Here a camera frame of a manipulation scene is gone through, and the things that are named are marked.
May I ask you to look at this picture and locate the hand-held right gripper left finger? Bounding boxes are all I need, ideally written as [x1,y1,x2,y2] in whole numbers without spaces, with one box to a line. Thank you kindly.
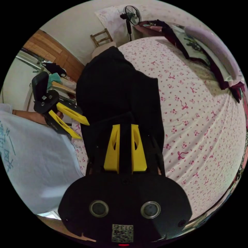
[104,125,121,174]

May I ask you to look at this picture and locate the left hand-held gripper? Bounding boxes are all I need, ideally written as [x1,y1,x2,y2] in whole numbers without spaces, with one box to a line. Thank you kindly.
[33,90,90,140]

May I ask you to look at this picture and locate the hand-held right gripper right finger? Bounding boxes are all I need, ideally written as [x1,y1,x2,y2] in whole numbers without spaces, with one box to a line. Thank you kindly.
[131,124,147,174]

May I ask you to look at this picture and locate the black long pants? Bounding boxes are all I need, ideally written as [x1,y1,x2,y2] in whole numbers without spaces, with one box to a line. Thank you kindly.
[75,46,165,176]

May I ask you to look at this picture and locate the person's left forearm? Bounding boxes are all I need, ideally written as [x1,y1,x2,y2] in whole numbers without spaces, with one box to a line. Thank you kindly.
[12,109,34,120]

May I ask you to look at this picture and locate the person's left hand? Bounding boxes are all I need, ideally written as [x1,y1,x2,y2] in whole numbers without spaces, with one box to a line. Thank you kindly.
[33,111,64,125]

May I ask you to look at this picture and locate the shelf with clothes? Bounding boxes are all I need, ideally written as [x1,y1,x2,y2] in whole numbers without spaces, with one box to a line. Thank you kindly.
[29,60,78,103]

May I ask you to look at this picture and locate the person's body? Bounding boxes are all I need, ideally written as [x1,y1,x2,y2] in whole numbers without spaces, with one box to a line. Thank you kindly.
[0,103,86,214]

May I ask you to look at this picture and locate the bed with pink flowered sheet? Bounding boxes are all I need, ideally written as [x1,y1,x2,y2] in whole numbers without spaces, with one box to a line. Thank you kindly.
[71,36,248,223]

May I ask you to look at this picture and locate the brown wooden door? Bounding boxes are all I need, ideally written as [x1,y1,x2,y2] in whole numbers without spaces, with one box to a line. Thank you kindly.
[23,29,86,82]

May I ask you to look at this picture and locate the wooden chair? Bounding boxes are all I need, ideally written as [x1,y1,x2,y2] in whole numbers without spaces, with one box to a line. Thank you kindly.
[90,28,117,48]

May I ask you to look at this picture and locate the dark red blanket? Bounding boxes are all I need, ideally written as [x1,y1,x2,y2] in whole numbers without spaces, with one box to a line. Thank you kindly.
[156,19,245,103]

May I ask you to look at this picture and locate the bedside cabinet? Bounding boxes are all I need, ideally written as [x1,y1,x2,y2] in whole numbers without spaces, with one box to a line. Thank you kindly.
[132,20,165,41]

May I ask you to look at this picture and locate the white pillow with dark print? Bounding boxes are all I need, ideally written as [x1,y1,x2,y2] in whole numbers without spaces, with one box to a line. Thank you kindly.
[174,27,212,65]

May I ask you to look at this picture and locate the black standing fan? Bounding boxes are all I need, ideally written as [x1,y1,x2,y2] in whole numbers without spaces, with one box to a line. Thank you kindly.
[120,5,142,41]

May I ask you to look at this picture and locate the purple bolster pillow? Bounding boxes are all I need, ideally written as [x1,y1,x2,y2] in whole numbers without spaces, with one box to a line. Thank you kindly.
[184,26,239,78]

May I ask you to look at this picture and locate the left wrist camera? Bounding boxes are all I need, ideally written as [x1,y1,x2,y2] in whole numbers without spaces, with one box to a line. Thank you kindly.
[32,71,49,102]

